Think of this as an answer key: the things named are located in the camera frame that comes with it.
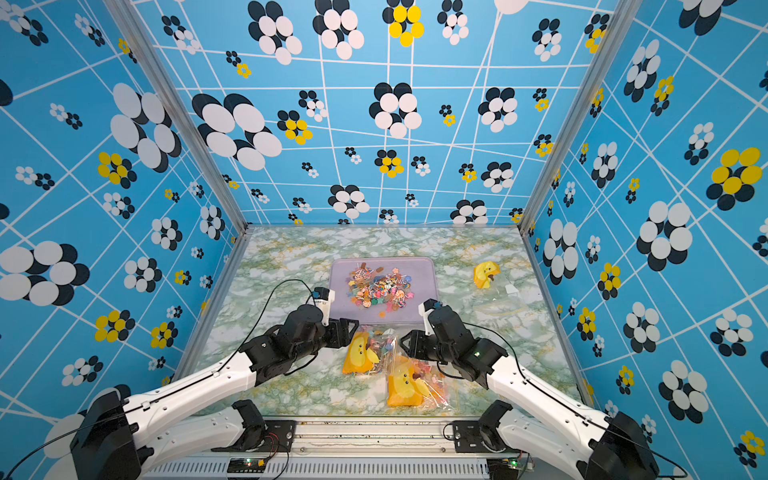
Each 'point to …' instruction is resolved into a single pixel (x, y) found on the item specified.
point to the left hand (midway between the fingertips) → (355, 321)
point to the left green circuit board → (247, 465)
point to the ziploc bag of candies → (417, 384)
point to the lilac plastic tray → (422, 270)
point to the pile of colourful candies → (370, 287)
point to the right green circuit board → (512, 462)
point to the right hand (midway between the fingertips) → (406, 342)
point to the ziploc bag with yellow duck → (484, 273)
